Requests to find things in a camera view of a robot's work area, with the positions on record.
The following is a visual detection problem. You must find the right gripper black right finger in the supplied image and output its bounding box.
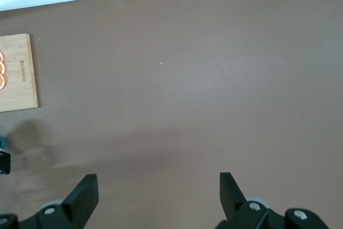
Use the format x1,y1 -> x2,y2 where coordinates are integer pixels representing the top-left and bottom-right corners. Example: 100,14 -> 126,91
216,172 -> 332,229

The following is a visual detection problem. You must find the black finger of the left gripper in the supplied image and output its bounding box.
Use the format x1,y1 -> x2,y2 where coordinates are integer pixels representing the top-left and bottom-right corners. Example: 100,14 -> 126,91
0,151 -> 12,175

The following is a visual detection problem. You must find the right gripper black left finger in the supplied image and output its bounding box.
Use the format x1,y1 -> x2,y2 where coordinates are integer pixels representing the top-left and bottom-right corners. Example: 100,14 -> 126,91
0,174 -> 99,229

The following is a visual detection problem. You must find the bamboo cutting board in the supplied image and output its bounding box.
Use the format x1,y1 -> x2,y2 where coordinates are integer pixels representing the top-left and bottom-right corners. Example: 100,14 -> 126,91
0,33 -> 41,113

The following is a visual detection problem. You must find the brown table cover sheet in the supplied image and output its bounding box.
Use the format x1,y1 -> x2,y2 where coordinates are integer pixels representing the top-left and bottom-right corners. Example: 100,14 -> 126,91
0,0 -> 343,229

